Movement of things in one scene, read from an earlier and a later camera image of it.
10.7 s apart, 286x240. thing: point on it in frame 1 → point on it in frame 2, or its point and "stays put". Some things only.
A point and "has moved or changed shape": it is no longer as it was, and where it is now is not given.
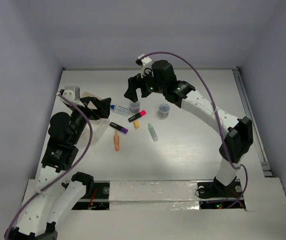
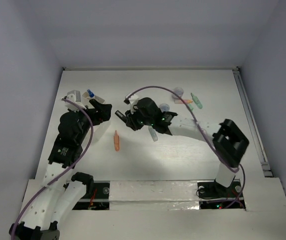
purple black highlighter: x=118 y=128 → x=121 y=115
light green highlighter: x=153 y=132 stays put
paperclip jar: x=134 y=107 has moved or changed shape
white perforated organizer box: x=98 y=126 stays put
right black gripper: x=135 y=82 → x=131 y=120
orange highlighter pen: x=116 y=141 stays put
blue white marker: x=120 y=110 → x=91 y=94
